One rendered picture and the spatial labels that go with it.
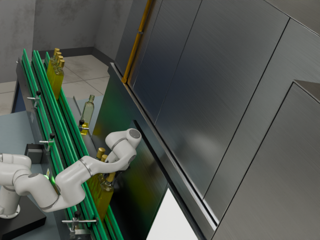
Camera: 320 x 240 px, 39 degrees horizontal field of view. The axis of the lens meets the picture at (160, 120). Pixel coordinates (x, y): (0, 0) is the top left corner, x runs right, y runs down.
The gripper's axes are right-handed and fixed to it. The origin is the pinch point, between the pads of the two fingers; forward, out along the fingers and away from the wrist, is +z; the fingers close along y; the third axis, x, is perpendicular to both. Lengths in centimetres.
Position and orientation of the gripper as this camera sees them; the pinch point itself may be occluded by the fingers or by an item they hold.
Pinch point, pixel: (111, 174)
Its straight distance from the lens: 208.5
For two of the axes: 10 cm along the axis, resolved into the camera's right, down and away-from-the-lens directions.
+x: 2.8, 7.5, -6.0
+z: -4.1, 6.6, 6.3
